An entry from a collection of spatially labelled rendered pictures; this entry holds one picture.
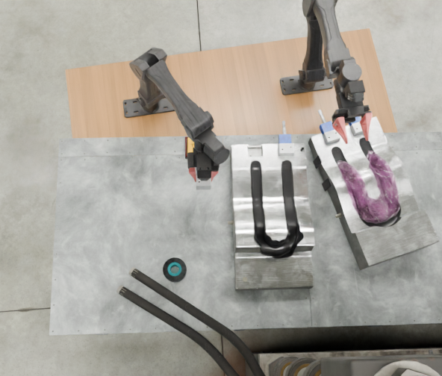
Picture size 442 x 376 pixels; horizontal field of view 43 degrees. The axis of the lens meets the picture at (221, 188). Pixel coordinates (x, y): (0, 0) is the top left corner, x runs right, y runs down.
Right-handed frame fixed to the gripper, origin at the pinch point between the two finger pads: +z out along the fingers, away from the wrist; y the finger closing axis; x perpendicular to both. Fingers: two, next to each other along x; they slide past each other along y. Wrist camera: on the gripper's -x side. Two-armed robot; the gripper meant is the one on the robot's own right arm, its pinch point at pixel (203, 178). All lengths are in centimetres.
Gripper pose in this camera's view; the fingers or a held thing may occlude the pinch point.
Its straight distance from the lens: 188.7
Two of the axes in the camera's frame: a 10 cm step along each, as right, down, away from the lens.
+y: 10.0, -0.2, 0.5
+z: -0.2, 6.9, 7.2
